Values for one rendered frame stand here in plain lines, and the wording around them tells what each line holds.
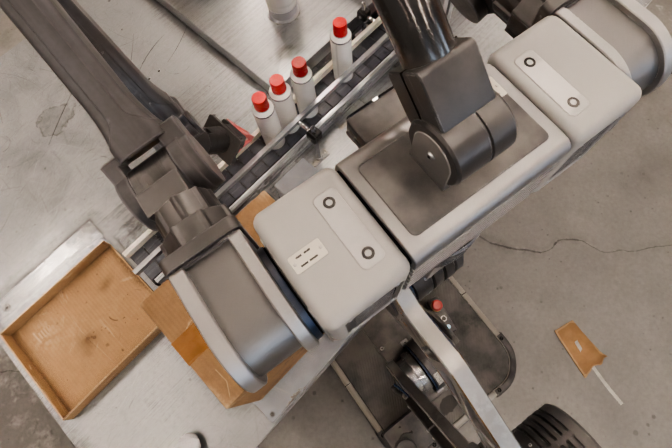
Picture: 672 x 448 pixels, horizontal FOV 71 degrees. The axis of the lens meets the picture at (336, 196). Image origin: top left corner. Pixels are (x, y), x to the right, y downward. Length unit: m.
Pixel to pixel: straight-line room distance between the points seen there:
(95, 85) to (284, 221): 0.27
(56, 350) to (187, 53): 0.85
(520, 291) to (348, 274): 1.67
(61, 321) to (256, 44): 0.86
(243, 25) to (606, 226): 1.64
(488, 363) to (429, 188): 1.34
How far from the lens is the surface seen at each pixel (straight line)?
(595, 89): 0.54
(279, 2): 1.36
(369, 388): 1.70
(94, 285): 1.30
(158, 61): 1.51
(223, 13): 1.49
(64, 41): 0.61
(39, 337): 1.34
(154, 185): 0.55
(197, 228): 0.50
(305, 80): 1.10
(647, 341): 2.23
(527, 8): 0.65
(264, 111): 1.06
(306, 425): 1.96
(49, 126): 1.54
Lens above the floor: 1.94
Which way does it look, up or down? 69 degrees down
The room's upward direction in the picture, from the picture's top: 9 degrees counter-clockwise
